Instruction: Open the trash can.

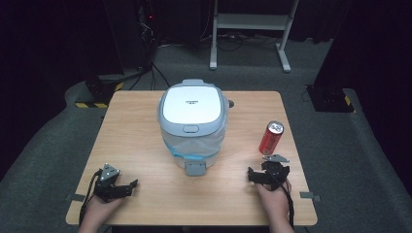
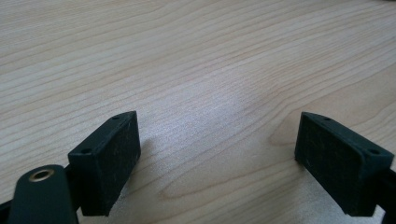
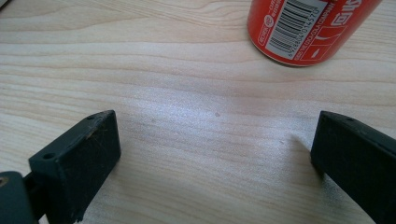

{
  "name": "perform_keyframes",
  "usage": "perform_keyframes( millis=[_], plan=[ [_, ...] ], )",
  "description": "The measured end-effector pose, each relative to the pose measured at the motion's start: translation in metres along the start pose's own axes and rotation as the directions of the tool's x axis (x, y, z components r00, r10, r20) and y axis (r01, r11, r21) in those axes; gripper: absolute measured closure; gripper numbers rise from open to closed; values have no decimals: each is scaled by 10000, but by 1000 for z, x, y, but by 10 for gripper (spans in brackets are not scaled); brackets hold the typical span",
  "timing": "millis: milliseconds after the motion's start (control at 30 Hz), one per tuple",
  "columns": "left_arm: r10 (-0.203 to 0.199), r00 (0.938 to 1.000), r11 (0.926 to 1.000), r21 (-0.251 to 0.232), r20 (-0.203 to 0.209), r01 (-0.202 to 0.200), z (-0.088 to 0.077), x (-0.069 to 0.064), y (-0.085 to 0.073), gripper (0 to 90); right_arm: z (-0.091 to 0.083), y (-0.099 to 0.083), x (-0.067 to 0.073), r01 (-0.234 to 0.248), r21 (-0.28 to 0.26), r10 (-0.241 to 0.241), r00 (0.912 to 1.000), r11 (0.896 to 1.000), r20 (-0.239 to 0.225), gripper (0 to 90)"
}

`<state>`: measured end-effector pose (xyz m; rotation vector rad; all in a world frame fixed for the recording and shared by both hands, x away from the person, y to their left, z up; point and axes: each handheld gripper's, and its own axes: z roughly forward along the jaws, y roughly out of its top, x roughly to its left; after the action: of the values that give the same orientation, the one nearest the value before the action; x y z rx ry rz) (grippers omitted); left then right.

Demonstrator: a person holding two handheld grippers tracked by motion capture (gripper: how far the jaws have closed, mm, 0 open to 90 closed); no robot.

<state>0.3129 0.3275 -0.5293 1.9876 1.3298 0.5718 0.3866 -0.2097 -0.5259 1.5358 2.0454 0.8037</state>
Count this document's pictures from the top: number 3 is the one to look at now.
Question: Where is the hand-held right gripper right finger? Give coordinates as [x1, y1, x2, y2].
[310, 110, 396, 224]

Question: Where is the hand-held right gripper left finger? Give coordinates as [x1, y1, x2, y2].
[23, 109, 122, 224]

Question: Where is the red soda can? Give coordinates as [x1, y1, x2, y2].
[247, 0, 383, 67]

